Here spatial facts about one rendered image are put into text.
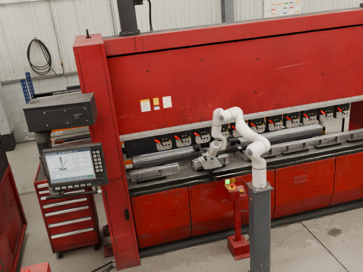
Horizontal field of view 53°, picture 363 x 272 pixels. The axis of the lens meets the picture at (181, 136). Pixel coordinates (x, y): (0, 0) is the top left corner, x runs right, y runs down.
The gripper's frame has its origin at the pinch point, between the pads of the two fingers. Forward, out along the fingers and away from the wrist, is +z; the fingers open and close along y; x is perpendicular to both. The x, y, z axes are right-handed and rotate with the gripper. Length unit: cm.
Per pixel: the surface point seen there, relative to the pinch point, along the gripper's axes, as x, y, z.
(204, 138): -19.1, -0.5, -8.8
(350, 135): 15, -170, -2
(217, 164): 11.2, -3.4, -6.3
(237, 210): 54, -16, 21
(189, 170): -0.7, 17.3, 20.2
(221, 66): -62, -21, -66
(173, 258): 71, 51, 74
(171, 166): -6.9, 36.2, 13.1
